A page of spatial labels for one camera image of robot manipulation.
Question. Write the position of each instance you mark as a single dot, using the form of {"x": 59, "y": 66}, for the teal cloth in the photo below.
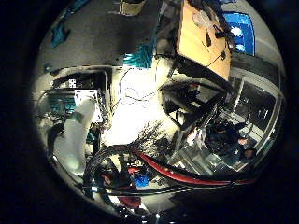
{"x": 140, "y": 57}
{"x": 59, "y": 32}

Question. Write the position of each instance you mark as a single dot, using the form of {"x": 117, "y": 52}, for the black white marker tag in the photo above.
{"x": 72, "y": 82}

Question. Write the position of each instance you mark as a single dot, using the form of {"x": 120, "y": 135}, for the blue plastic object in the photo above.
{"x": 141, "y": 180}

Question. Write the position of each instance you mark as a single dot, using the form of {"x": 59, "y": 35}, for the wooden desk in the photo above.
{"x": 202, "y": 43}

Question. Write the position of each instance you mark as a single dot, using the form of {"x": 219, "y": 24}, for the large desk monitor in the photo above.
{"x": 243, "y": 31}

